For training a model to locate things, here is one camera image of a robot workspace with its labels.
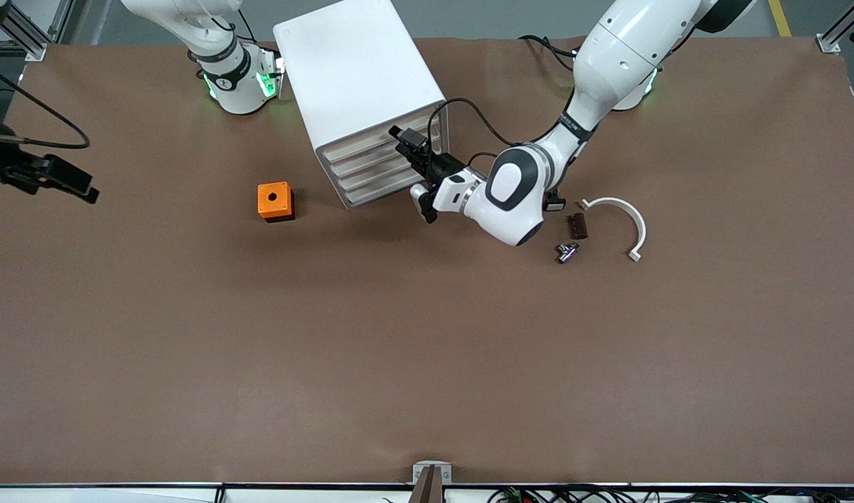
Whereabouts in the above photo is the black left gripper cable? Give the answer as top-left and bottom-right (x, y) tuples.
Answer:
(427, 98), (522, 168)

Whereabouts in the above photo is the black left base cable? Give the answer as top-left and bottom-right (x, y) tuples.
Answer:
(518, 34), (583, 72)

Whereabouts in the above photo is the white half-ring pipe clamp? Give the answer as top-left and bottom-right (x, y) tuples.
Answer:
(577, 197), (647, 263)

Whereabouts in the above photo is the aluminium frame profile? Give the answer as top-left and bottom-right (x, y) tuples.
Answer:
(0, 0), (75, 62)
(817, 0), (854, 54)

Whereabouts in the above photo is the black right base cable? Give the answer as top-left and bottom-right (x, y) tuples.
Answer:
(217, 0), (260, 44)

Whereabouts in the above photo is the black base cable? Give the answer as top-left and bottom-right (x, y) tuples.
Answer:
(217, 0), (260, 44)
(518, 34), (583, 72)

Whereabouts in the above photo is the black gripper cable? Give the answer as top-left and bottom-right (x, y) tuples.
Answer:
(427, 98), (522, 168)
(0, 59), (91, 150)

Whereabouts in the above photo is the brown table mat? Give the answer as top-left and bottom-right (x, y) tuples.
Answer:
(0, 35), (854, 486)

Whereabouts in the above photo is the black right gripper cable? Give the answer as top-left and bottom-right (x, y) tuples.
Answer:
(0, 59), (91, 150)

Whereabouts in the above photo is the orange box with hole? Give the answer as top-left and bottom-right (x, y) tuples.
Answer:
(257, 182), (295, 223)

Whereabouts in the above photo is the grey metal bracket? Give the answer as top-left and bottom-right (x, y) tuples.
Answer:
(412, 461), (453, 485)

